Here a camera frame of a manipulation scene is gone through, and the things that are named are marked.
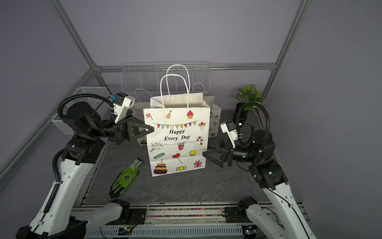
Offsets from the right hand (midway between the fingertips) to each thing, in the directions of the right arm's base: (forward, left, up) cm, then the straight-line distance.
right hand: (204, 150), depth 54 cm
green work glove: (+2, +44, -38) cm, 58 cm away
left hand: (+1, +17, +10) cm, 20 cm away
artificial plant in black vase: (+49, -32, -14) cm, 60 cm away
